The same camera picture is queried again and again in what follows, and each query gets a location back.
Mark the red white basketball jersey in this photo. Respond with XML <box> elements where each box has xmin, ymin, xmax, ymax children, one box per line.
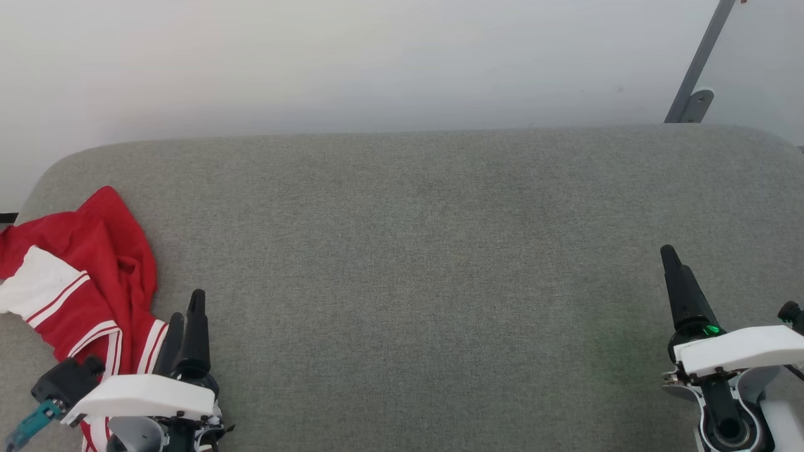
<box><xmin>0</xmin><ymin>186</ymin><xmax>170</xmax><ymax>452</ymax></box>

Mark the teal cable connector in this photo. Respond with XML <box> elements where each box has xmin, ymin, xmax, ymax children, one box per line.
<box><xmin>5</xmin><ymin>401</ymin><xmax>63</xmax><ymax>451</ymax></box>

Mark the grey fabric sofa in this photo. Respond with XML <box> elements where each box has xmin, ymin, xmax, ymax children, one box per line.
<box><xmin>0</xmin><ymin>124</ymin><xmax>804</xmax><ymax>452</ymax></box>

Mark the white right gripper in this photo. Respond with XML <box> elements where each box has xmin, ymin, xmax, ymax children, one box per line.
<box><xmin>660</xmin><ymin>245</ymin><xmax>804</xmax><ymax>379</ymax></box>

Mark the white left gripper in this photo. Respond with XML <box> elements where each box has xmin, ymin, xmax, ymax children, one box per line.
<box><xmin>61</xmin><ymin>289</ymin><xmax>220</xmax><ymax>428</ymax></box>

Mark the grey metal post bracket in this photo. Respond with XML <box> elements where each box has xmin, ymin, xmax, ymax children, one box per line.
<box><xmin>680</xmin><ymin>89</ymin><xmax>715</xmax><ymax>124</ymax></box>

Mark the grey metal post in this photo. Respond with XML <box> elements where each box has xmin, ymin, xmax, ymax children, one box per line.
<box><xmin>664</xmin><ymin>0</ymin><xmax>737</xmax><ymax>124</ymax></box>

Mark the black round camera knob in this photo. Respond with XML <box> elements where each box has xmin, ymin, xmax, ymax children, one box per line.
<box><xmin>778</xmin><ymin>301</ymin><xmax>804</xmax><ymax>335</ymax></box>

